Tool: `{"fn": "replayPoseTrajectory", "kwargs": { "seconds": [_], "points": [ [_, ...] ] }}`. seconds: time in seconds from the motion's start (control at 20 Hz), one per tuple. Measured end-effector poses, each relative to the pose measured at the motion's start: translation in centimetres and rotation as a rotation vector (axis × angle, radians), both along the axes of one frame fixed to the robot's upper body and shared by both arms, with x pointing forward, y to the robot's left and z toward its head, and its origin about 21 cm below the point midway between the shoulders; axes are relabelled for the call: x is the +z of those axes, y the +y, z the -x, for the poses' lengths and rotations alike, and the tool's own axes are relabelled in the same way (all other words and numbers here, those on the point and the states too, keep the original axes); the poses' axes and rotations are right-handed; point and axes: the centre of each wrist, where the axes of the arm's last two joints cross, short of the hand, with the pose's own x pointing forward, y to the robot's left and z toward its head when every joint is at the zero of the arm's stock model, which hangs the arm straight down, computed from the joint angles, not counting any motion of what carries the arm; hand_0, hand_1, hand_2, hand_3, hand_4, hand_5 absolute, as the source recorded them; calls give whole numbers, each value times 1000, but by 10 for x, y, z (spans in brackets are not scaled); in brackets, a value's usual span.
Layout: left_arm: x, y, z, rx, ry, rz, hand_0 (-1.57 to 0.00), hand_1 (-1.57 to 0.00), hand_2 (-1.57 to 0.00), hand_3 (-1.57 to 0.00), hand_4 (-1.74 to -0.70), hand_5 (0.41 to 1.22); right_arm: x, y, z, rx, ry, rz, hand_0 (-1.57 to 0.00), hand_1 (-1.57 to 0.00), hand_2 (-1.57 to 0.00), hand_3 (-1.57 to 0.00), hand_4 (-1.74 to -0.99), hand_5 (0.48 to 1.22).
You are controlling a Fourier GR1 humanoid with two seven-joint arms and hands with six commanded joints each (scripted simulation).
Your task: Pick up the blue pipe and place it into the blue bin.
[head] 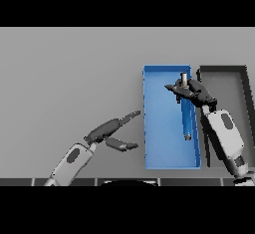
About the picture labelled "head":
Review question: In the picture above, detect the dark grey bin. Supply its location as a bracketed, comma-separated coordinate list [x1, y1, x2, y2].
[196, 65, 255, 168]

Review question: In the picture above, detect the blue bin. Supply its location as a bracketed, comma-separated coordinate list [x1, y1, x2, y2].
[142, 65, 202, 170]

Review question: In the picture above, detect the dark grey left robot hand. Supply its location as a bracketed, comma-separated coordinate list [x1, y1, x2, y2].
[83, 110, 141, 152]

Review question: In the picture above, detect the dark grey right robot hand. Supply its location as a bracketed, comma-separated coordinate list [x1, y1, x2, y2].
[164, 78, 218, 110]

